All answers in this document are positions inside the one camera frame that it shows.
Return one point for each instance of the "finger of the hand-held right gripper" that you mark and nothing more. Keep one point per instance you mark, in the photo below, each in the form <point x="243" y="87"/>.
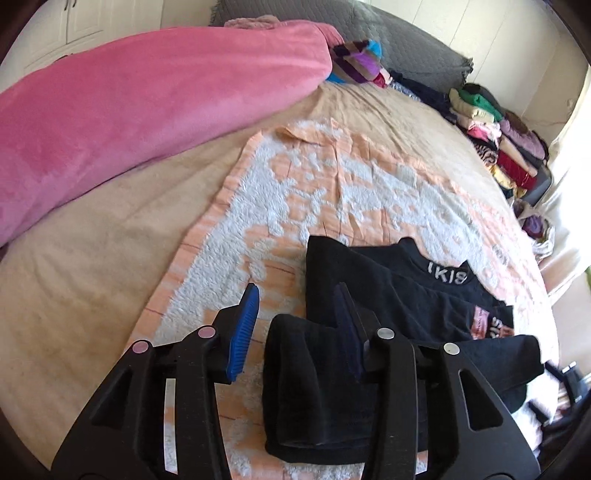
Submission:
<point x="541" y="411"/>
<point x="564" y="383"/>

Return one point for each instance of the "white wardrobe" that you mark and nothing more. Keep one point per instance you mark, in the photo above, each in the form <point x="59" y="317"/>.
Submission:
<point x="60" y="23"/>

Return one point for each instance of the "peach and white towel blanket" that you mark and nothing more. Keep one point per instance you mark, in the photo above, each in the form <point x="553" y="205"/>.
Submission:
<point x="323" y="184"/>

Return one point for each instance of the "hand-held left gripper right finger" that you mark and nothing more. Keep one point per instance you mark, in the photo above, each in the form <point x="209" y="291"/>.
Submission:
<point x="347" y="334"/>

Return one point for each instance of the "navy dark garment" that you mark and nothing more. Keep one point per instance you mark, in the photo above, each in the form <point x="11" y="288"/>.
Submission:
<point x="420" y="90"/>

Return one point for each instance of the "dark grey suitcase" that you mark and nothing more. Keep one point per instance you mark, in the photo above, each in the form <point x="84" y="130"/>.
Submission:
<point x="540" y="187"/>

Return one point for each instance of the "grey quilted headboard cover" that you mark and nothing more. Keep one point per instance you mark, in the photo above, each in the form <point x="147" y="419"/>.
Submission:
<point x="406" y="41"/>

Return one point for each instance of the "black long-sleeve sweater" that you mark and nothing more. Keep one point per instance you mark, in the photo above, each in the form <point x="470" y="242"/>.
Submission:
<point x="415" y="295"/>

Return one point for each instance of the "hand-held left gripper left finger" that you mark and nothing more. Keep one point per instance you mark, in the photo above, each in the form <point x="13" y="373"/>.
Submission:
<point x="242" y="332"/>

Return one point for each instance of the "pile of folded clothes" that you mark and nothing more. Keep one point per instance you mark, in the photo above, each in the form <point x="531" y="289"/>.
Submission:
<point x="498" y="134"/>

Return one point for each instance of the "purple striped knit garment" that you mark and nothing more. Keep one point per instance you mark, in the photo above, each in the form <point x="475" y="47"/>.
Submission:
<point x="358" y="60"/>

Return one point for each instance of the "white plastic bag of clothes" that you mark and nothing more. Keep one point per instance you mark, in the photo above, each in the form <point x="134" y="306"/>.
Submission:
<point x="540" y="228"/>

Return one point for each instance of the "pink fleece blanket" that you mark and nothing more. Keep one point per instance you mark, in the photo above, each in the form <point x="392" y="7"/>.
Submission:
<point x="138" y="115"/>

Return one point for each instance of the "cream curtain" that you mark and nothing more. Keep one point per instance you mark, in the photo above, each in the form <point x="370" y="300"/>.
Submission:
<point x="570" y="184"/>

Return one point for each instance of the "magenta folded garment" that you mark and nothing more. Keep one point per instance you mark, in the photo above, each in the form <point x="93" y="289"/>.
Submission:
<point x="382" y="78"/>

